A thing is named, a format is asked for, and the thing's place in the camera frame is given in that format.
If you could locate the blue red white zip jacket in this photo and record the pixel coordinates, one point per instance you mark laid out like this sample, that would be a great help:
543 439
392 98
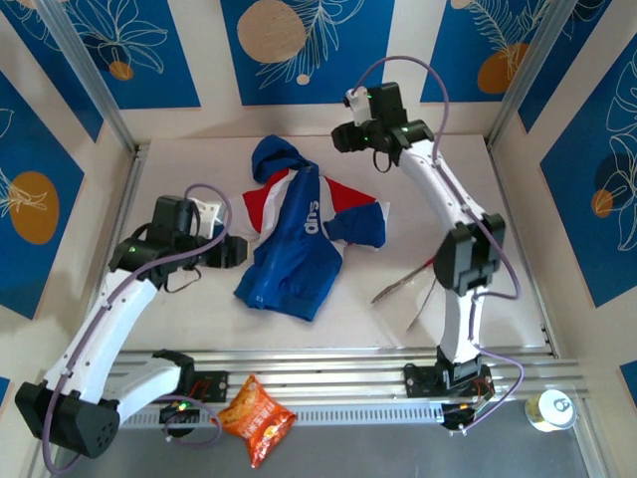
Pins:
298 249

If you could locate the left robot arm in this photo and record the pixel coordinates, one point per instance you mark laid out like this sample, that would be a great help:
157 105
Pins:
99 333

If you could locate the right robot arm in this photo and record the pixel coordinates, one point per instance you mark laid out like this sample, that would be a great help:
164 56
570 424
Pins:
433 174

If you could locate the metal tongs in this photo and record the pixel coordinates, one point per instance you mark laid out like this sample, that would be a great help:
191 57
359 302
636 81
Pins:
398 286

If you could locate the orange snack bag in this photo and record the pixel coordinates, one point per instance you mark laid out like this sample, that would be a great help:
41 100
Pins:
256 420

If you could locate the drink can with yellow label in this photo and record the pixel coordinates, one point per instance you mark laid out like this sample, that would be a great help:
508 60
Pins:
552 410

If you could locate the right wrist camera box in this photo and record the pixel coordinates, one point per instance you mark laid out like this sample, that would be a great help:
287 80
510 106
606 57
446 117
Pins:
359 107

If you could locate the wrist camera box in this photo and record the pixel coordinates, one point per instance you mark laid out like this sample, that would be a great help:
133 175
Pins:
209 219
359 107

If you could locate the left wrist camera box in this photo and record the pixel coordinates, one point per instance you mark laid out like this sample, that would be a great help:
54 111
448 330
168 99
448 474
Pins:
209 219

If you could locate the aluminium side rail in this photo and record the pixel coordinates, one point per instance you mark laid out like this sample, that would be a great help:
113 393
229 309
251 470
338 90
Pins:
517 239
132 189

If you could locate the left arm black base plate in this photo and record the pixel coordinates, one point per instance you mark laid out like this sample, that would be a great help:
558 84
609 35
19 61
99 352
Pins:
216 386

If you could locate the aluminium rail frame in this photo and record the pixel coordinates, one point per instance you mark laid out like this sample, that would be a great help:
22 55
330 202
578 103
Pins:
323 368

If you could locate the aluminium corner post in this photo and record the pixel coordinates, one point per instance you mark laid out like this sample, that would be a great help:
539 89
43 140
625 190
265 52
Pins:
94 79
542 65

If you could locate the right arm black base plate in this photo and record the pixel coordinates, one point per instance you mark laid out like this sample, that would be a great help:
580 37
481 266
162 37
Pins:
420 382

